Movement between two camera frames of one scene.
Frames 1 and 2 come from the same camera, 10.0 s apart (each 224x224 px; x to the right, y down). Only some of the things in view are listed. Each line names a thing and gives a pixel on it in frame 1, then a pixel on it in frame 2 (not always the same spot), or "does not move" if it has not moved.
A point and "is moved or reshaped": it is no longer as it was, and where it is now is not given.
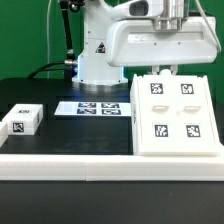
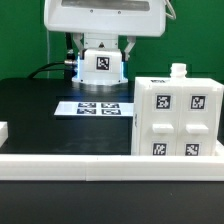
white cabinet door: [157, 107] is moved or reshaped
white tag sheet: [92, 108] does not move
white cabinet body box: [172, 116] is moved or reshaped
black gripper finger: [155, 69] to [79, 44]
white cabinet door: [196, 130] is moved or reshaped
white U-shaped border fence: [110, 167] does not move
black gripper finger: [174, 68] to [131, 42]
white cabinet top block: [24, 119] is moved or reshaped
